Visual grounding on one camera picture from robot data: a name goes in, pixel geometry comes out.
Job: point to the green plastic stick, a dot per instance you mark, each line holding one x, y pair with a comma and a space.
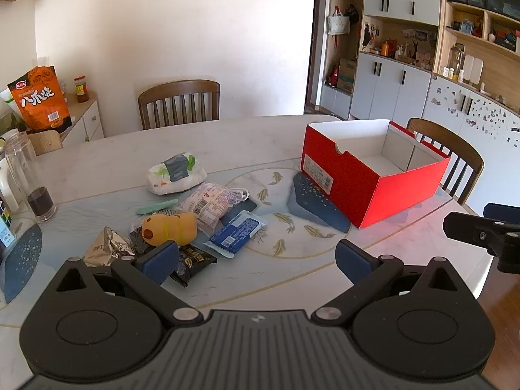
156, 207

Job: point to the colourful puzzle cube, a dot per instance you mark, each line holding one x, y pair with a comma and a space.
5, 213

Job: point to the orange snack bag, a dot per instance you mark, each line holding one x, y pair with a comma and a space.
40, 101

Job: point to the yellow white appliance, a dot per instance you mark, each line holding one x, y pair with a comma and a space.
6, 187

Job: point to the red cardboard box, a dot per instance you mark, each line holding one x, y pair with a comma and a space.
365, 187

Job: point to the brown cardboard carton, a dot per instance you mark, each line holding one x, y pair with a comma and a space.
347, 75

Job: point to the light blue small box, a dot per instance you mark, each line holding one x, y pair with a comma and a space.
6, 237

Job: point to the glass jar dark contents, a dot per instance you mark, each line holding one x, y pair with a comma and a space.
40, 207

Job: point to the silver snack packet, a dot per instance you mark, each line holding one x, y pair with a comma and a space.
107, 248

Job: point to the white wet wipes pack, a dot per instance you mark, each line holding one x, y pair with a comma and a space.
174, 178

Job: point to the black snack packet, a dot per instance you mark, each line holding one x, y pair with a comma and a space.
193, 262

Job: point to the brown wooden chair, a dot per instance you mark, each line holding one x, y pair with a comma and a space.
459, 146
178, 89

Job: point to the blue foil packet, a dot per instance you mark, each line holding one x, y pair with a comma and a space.
237, 233

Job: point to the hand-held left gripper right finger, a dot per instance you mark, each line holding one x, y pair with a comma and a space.
351, 260

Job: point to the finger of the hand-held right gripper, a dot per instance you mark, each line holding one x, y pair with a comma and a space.
479, 233
503, 212

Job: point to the pink printed snack packet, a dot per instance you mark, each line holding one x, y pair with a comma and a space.
207, 207

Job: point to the white sideboard cabinet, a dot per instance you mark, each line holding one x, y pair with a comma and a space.
89, 126

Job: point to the red capped sauce bottle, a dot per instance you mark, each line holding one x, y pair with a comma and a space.
81, 89

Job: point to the white wooden wall cabinet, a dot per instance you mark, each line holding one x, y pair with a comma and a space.
390, 85

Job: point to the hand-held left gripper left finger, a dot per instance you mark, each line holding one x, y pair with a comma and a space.
158, 262

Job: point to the clear packet dark contents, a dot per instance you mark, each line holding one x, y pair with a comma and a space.
138, 241

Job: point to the hanging white tote bag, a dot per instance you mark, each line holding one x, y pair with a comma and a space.
338, 24

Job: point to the yellow duck toy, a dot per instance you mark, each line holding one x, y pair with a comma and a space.
170, 227

